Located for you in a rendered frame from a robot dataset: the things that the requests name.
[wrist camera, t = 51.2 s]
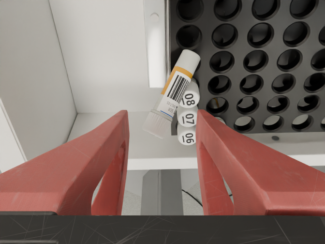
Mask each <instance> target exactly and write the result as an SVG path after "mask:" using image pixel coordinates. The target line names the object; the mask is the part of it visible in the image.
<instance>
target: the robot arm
mask: <svg viewBox="0 0 325 244"><path fill-rule="evenodd" d="M195 138H196V152H197V166H198V175H199V182H200V190H201V197H202V205H203V212H204V215H121V212H122V205H123V198H124V190H125V183H126V175H127V166H128V153H129V139H130V131H129V119H128V111H127V110H120V111H119V112H118V113H116V114H115V115H113V116H112V117H110V118H109V119H108V120H106V121H105V122H103V123H102V124H100V125H99V126H97V127H96V128H94V129H93V130H91V131H89V132H87V133H86V134H83V135H81V136H79V137H77V138H75V139H73V140H71V141H69V142H66V143H64V144H62V145H60V146H58V147H56V148H54V149H52V150H49V151H47V152H45V153H43V154H41V155H39V156H37V157H35V158H33V159H31V160H29V161H27V162H24V163H22V164H20V165H18V166H16V167H14V168H12V169H10V170H7V171H5V172H3V173H1V174H0V244H325V173H323V172H321V171H319V170H317V169H315V168H313V167H311V166H308V165H306V164H304V163H302V162H300V161H298V160H296V159H294V158H291V157H289V156H287V155H285V154H283V153H281V152H279V151H277V150H275V149H273V148H270V147H268V146H266V145H264V144H262V143H260V142H258V141H256V140H253V139H251V138H249V137H247V136H245V135H243V134H241V133H239V132H237V131H235V130H233V129H231V128H230V127H228V126H227V125H225V124H224V123H222V122H221V121H220V120H218V119H217V118H215V117H214V116H212V115H211V114H209V113H208V112H207V111H205V110H203V109H199V110H198V111H197V119H196V131H195ZM223 178H224V180H225V181H226V183H227V185H228V186H229V188H230V190H231V192H232V195H233V200H234V203H233V202H232V200H231V198H230V196H229V194H228V192H227V190H226V187H225V184H224V181H223ZM101 179H102V182H101V185H100V188H99V190H98V193H97V195H96V197H95V199H94V201H93V203H92V204H91V202H92V196H93V193H94V191H95V189H96V187H97V185H98V184H99V182H100V180H101Z"/></svg>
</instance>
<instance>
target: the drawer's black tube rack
mask: <svg viewBox="0 0 325 244"><path fill-rule="evenodd" d="M200 6H201V2H200V0H181V1H180V2H179V4H178V11H179V12H180V13H181V14H182V15H183V16H186V17H190V16H193V15H195V14H197V13H198V11H199V9H200ZM198 36H199V30H198V29H197V28H196V27H194V26H185V27H183V28H182V29H181V30H180V31H179V33H178V36H177V37H178V39H179V40H180V41H181V42H182V43H185V44H190V43H193V42H194V41H196V40H197V38H198ZM213 98H217V100H218V103H219V108H210V107H209V106H208V103H209V101H210V100H211V99H213ZM202 109H203V110H205V111H207V112H208V113H209V114H211V115H212V116H214V117H219V118H222V119H223V121H224V122H225V124H226V125H227V126H228V127H230V128H231V129H233V130H235V131H237V132H239V133H241V134H259V133H299V132H325V124H322V120H323V119H324V118H325V0H209V12H208V26H207V46H206V60H205V75H204V89H203V103H202ZM300 115H308V118H307V120H306V121H305V122H303V123H301V124H293V121H294V119H295V118H296V117H298V116H300ZM243 116H248V117H251V121H250V122H249V123H248V124H246V125H243V126H238V125H236V124H235V122H236V120H237V119H238V118H240V117H243ZM270 116H279V117H280V118H279V120H278V121H277V122H276V123H275V124H273V125H265V124H264V121H265V120H266V119H267V118H268V117H270Z"/></svg>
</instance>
